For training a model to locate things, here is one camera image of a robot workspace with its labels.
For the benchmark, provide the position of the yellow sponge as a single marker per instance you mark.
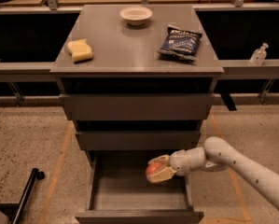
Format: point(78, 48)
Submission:
point(79, 50)

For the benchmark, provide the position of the grey drawer cabinet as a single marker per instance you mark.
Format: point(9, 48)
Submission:
point(125, 61)

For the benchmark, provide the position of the red apple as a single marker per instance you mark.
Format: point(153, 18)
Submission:
point(153, 167)

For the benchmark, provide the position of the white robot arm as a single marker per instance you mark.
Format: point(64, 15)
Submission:
point(214, 155)

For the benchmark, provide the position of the grey open bottom drawer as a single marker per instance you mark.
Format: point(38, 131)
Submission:
point(119, 192)

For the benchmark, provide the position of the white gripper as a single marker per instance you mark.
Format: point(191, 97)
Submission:
point(178, 161)

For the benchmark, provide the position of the blue chip bag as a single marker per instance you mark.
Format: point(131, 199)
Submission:
point(181, 44)

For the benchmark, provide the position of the clear sanitizer bottle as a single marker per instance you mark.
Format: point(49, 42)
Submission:
point(259, 55)

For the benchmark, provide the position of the black chair leg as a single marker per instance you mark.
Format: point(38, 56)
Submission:
point(36, 174)

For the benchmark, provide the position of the grey top drawer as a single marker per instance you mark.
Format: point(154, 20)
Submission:
point(136, 106)

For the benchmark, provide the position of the grey middle drawer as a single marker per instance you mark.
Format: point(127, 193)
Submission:
point(137, 140)

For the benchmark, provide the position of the white bowl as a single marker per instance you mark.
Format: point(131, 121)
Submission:
point(136, 16)

